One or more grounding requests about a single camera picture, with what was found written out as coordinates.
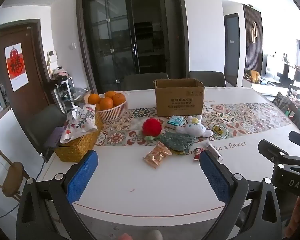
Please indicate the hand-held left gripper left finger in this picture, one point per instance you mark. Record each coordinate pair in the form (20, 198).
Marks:
(82, 177)

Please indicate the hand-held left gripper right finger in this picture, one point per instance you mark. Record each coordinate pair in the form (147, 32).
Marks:
(215, 177)

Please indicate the small red packet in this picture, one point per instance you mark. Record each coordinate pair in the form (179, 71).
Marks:
(198, 154)

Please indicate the small yellow toy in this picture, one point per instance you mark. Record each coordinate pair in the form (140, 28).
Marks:
(217, 129)

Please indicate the green knitted cloth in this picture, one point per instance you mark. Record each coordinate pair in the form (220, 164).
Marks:
(177, 140)

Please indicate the white plush toy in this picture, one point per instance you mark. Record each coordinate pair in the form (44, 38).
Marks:
(193, 128)

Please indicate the orange snack packet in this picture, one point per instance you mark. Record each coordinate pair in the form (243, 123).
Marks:
(157, 155)

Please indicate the teal tissue pack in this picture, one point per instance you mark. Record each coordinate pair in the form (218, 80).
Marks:
(175, 122)

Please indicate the red plush strawberry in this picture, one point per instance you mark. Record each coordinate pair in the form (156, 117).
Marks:
(152, 127)

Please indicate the brown cardboard box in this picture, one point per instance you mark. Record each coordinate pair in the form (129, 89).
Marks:
(180, 100)

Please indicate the white tube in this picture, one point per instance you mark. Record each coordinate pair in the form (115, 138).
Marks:
(213, 150)

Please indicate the yellow woven basket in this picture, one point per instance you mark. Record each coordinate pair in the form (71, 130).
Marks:
(77, 147)

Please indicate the chair with patterned cushion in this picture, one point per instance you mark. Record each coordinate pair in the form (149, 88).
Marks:
(285, 102)

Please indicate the patterned table runner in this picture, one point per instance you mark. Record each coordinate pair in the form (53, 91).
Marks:
(240, 120)

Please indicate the purple box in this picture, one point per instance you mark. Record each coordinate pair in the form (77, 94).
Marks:
(53, 137)

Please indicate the floral cloth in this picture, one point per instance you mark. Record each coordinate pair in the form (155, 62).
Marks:
(80, 122)

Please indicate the white tv cabinet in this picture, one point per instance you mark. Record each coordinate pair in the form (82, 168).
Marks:
(260, 86)

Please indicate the dark side chair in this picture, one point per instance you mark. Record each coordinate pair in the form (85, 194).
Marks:
(43, 125)

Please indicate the white ribbed fruit basket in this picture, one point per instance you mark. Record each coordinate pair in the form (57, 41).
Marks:
(112, 113)

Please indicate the wooden chair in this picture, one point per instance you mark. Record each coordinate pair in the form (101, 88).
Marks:
(11, 177)

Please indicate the orange paper bag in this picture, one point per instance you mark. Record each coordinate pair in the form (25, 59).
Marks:
(255, 76)

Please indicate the pile of oranges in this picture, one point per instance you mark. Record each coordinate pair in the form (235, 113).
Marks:
(106, 102)

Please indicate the clear plastic bag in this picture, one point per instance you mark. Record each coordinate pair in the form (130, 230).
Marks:
(78, 93)

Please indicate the white shoe rack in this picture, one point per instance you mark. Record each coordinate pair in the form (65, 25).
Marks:
(63, 92)

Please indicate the grey dining chair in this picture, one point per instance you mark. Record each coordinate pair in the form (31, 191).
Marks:
(207, 78)
(146, 81)

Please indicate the pile of pink clothes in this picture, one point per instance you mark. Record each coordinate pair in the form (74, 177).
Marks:
(60, 73)

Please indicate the dark room door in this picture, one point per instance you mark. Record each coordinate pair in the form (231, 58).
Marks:
(232, 50)

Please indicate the brown door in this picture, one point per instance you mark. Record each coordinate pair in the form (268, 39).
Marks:
(32, 80)

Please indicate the red and white door poster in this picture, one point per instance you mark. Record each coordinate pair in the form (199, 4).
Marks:
(16, 66)

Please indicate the black glass sliding doors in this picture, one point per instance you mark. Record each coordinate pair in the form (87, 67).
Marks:
(115, 42)

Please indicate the dark slatted wall panel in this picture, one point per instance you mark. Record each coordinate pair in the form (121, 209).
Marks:
(252, 55)

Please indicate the white wall intercom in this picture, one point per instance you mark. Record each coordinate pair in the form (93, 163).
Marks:
(52, 55)

